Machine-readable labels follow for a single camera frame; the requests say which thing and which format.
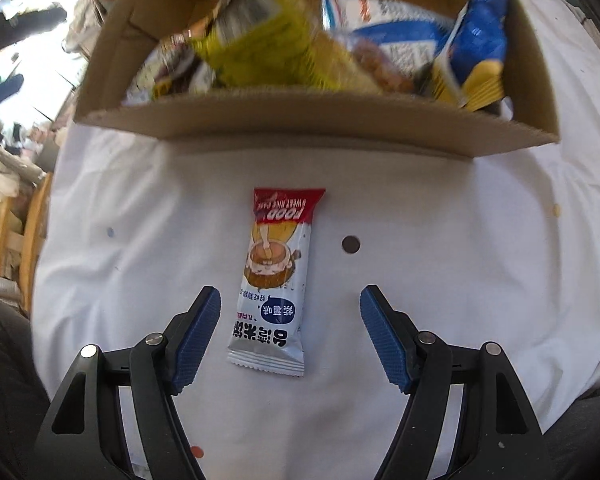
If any wooden chair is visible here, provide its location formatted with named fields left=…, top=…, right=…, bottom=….
left=0, top=172, right=54, bottom=318

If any yellow snack packet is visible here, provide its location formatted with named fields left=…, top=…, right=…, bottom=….
left=189, top=0, right=381, bottom=94

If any white bed sheet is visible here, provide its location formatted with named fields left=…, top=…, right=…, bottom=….
left=32, top=0, right=600, bottom=479

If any white pink snack packet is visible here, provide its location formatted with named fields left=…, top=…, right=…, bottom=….
left=122, top=34, right=215, bottom=106

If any clear peanut snack packet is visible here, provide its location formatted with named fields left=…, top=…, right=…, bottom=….
left=351, top=38, right=415, bottom=94

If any blue yellow snack bag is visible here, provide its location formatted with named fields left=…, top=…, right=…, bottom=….
left=422, top=0, right=508, bottom=112

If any red white cake snack packet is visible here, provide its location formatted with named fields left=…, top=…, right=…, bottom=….
left=227, top=188, right=326, bottom=377

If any white blue snack bag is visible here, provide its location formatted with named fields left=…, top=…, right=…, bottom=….
left=321, top=0, right=454, bottom=76

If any brown cardboard box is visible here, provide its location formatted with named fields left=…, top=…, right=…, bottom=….
left=76, top=0, right=560, bottom=157

